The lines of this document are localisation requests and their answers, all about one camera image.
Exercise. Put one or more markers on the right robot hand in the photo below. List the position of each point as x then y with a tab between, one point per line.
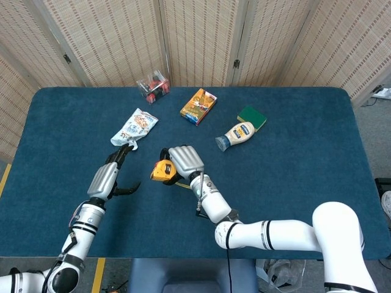
184	163

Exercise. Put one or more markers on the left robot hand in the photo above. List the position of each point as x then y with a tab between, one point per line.
108	177

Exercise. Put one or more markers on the yellow tape measure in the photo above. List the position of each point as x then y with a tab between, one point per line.
163	171

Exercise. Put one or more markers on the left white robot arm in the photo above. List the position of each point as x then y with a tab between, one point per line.
70	244

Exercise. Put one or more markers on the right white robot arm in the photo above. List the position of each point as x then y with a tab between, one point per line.
275	235

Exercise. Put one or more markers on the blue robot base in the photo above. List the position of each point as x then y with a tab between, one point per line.
192	276

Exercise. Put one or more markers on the white snack bag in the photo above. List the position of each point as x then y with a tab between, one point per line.
134	128

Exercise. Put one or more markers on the colourful card box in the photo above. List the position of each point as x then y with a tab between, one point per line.
198	107

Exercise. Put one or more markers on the mayonnaise squeeze bottle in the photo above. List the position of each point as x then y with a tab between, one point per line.
236	135

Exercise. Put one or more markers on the clear box with red black items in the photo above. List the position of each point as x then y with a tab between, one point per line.
153	87

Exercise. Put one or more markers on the green yellow sponge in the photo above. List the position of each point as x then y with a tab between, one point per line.
253	116

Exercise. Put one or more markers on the blue table cloth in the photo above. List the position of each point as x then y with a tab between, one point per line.
275	171

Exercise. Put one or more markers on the woven folding screen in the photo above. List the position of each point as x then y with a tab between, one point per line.
195	39

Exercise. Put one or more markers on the clear plastic bag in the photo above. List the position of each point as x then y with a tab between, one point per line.
282	273

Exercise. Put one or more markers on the white power strip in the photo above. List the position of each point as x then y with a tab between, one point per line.
382	92

